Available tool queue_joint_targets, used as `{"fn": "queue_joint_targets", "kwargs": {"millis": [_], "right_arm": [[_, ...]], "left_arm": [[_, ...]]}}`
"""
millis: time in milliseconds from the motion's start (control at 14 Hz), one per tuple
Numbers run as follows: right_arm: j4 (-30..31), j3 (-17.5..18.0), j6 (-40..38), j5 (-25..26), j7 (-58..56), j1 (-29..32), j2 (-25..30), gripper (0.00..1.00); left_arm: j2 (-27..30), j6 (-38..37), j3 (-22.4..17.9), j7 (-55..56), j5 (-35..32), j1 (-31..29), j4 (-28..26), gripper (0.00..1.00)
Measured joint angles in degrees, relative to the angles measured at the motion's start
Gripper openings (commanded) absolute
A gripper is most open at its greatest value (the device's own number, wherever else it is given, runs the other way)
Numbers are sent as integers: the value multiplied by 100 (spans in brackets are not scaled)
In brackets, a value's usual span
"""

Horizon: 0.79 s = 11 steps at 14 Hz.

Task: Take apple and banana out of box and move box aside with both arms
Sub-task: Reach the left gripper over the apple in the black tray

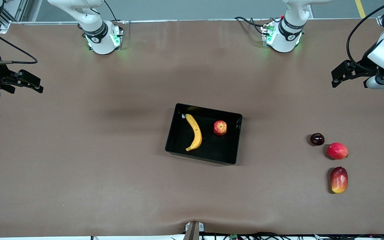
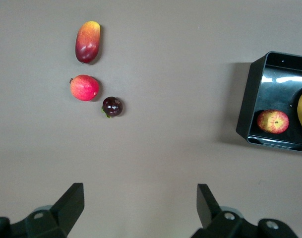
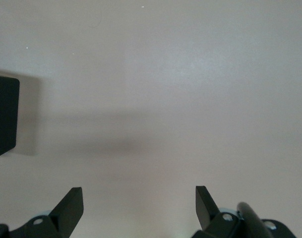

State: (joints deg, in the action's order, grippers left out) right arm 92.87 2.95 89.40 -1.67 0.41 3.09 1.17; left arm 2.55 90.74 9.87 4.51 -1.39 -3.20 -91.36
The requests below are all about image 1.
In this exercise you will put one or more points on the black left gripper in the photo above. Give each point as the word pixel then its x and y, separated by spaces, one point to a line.
pixel 362 66

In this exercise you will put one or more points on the red yellow striped apple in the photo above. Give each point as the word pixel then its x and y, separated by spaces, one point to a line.
pixel 220 128

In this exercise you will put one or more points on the black plastic box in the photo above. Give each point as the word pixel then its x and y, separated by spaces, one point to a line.
pixel 212 150

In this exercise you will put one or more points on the yellow banana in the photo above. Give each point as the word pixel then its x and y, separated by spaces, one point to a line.
pixel 197 133

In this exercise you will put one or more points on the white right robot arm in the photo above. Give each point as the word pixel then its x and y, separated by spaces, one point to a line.
pixel 100 36

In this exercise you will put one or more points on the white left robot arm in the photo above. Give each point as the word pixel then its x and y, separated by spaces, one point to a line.
pixel 287 36

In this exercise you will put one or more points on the dark purple plum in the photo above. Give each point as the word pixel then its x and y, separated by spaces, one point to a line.
pixel 317 139

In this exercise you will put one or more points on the round red peach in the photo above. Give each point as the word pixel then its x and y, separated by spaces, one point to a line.
pixel 337 151

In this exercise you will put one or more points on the red yellow mango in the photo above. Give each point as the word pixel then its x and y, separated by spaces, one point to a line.
pixel 339 180

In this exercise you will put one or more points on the table cover mat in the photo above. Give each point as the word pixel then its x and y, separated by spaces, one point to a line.
pixel 112 183

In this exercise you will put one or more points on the small green circuit board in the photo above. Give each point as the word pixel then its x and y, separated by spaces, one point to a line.
pixel 234 237

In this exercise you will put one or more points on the grey metal camera bracket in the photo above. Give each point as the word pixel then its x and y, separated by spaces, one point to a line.
pixel 193 231

